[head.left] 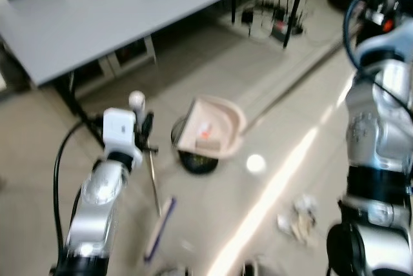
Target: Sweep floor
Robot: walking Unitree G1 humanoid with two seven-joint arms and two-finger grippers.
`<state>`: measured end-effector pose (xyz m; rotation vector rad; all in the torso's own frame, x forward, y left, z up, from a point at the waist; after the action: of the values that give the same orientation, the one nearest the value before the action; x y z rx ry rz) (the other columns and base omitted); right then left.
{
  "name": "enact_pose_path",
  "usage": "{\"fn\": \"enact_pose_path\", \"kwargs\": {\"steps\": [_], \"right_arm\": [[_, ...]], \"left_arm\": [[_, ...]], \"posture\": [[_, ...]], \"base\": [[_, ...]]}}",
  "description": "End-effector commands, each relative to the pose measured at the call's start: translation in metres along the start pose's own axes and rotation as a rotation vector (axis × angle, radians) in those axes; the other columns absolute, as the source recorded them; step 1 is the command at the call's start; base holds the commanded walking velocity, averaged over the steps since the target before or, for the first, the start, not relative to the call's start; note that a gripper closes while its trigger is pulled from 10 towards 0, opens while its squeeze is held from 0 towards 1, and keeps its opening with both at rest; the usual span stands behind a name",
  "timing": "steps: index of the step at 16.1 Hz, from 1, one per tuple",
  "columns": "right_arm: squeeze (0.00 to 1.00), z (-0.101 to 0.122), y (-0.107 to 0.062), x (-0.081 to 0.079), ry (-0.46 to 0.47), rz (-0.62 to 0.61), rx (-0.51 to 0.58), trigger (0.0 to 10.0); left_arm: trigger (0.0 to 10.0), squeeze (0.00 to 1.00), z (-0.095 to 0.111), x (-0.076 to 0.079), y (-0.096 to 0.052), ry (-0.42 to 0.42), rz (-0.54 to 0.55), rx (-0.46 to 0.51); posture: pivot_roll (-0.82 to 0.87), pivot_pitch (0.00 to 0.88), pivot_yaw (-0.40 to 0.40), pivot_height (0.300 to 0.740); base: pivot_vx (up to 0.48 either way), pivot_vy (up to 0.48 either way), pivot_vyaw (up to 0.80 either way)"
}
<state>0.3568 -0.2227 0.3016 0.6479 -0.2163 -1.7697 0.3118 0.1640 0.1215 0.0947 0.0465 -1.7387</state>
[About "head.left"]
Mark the pale pink long-handled dustpan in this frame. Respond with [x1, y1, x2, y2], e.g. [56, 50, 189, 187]
[175, 31, 352, 160]

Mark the purple broom with metal handle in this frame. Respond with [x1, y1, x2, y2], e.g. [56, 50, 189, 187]
[128, 91, 178, 264]

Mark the black mesh wastebasket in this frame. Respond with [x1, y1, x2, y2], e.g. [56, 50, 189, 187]
[170, 120, 221, 175]

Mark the white low cabinet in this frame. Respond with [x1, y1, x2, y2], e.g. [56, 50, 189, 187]
[96, 35, 157, 82]

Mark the black power strip with plugs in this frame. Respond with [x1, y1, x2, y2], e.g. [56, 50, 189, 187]
[240, 0, 305, 43]

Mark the grey folding table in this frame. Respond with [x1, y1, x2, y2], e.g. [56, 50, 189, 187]
[0, 0, 309, 149]

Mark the grey right robot foot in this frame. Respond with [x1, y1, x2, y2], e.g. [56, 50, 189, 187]
[241, 259, 267, 276]

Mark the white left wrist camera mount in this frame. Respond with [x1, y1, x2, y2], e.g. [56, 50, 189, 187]
[101, 108, 144, 166]

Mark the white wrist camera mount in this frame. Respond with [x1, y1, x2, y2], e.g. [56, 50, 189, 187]
[101, 108, 144, 166]
[355, 19, 413, 65]

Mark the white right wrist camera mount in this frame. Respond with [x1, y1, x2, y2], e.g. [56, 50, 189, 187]
[355, 19, 413, 65]

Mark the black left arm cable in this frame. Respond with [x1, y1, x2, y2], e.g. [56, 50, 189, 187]
[52, 117, 108, 271]

